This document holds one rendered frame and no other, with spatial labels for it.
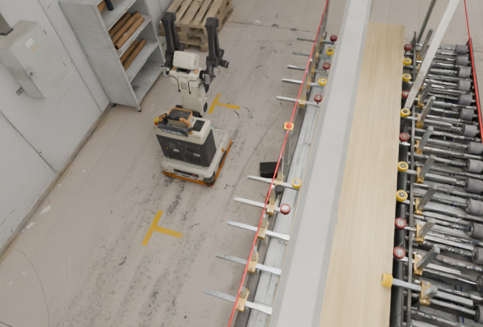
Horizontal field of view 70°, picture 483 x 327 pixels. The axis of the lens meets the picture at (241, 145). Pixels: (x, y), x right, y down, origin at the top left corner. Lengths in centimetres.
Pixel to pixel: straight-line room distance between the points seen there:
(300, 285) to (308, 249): 9
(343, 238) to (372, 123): 117
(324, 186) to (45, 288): 338
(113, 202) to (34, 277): 101
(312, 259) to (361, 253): 175
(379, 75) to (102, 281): 339
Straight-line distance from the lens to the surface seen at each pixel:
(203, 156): 351
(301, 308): 85
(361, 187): 287
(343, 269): 256
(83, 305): 378
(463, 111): 378
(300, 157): 331
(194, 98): 348
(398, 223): 280
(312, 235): 91
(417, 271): 278
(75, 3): 415
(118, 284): 370
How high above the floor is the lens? 329
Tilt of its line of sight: 52 degrees down
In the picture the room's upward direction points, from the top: 6 degrees counter-clockwise
